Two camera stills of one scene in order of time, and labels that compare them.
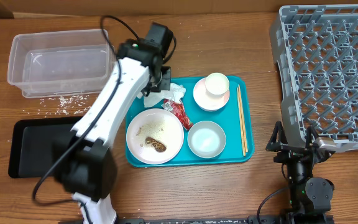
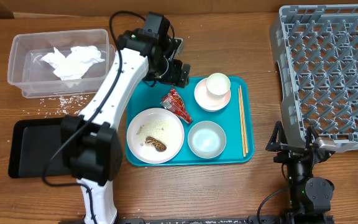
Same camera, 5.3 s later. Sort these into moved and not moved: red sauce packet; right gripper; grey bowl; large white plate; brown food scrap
Moved: red sauce packet
Not moved: right gripper; brown food scrap; large white plate; grey bowl
